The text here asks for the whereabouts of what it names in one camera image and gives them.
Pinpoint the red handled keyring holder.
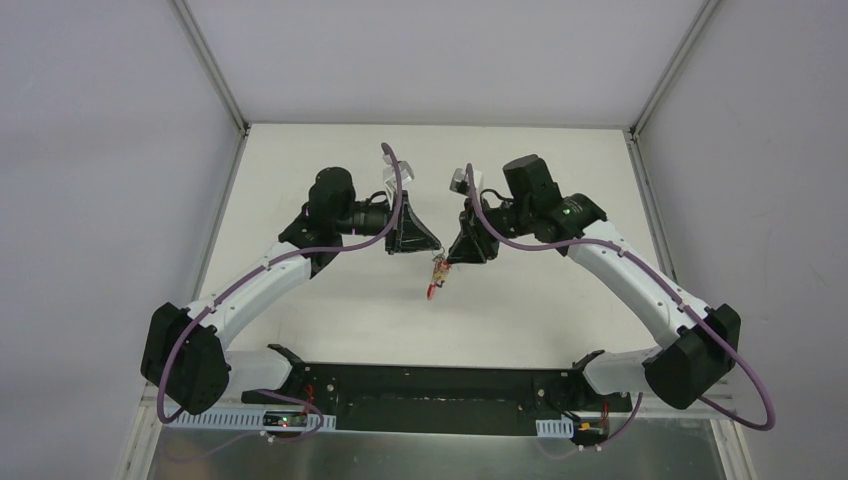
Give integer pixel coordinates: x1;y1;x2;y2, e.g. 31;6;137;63
426;254;451;300

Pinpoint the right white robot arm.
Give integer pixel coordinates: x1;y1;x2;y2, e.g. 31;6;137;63
448;154;741;410

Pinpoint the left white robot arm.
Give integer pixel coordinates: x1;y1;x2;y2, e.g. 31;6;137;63
140;161;441;423

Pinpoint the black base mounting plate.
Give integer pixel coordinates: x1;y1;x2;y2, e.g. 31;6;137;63
241;363;634;436

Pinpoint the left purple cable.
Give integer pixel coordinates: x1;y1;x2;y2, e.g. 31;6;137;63
156;142;405;462

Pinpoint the purple cable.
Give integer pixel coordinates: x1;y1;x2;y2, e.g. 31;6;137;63
464;163;776;458
156;142;405;462

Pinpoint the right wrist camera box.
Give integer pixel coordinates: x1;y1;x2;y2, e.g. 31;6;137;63
449;168;483;197

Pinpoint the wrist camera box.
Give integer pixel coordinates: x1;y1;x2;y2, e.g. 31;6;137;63
449;168;483;197
383;155;415;198

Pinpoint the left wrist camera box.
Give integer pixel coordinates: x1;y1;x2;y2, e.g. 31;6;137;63
383;155;415;198

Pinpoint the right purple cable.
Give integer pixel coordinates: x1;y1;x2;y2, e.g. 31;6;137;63
464;163;776;458

